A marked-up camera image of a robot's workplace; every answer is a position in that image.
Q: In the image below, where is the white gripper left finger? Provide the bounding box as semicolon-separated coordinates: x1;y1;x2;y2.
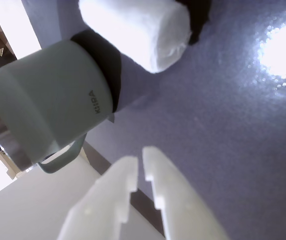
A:
57;156;138;240

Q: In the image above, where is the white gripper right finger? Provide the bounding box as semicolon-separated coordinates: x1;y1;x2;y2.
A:
142;146;230;240

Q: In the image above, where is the white gauze roll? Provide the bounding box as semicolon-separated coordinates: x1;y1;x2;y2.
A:
79;0;193;74

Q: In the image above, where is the black table mat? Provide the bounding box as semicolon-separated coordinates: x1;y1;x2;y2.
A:
21;0;286;240

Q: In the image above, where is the pale green steel mug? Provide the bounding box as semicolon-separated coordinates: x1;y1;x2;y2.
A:
0;39;114;175

